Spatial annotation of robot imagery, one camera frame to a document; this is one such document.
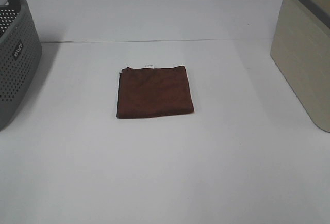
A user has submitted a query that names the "brown towel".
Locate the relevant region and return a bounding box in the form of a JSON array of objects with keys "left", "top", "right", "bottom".
[{"left": 116, "top": 66, "right": 194, "bottom": 119}]

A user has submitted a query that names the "beige plastic storage bin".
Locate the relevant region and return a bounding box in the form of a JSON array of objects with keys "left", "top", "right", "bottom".
[{"left": 270, "top": 0, "right": 329, "bottom": 132}]

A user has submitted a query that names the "grey perforated plastic basket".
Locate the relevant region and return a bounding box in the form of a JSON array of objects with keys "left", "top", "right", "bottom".
[{"left": 1, "top": 0, "right": 42, "bottom": 129}]

